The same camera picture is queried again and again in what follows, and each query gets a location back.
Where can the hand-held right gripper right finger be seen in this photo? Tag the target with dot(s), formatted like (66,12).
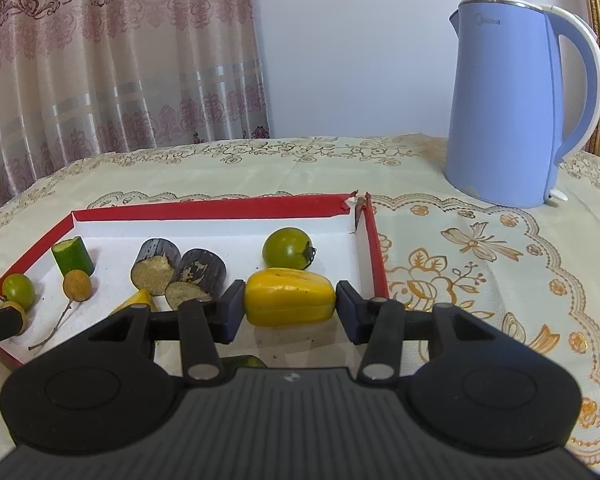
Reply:
(347,310)

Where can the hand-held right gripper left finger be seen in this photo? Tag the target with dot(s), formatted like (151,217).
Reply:
(235,310)

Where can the green tomato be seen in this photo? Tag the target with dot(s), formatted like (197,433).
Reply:
(18,289)
(285,247)

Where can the eggplant chunk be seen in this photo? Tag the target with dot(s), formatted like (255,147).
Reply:
(200,272)

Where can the yellow bell pepper piece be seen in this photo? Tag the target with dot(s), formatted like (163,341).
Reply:
(290,297)

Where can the red cardboard box lid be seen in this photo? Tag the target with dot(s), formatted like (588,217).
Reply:
(220,240)

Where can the brown longan with stem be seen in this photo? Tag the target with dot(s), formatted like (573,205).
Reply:
(77,285)

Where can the eggplant piece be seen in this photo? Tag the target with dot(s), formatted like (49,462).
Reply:
(155,265)

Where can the small yellow pepper slice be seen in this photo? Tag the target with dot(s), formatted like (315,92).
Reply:
(137,301)

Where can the green cucumber piece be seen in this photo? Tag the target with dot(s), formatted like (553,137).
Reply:
(72,255)

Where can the dark green vegetable piece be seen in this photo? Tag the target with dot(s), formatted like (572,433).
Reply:
(245,361)

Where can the blue electric kettle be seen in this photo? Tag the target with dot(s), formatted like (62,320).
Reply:
(500,110)

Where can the pink patterned curtain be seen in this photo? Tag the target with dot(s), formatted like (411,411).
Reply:
(105,60)

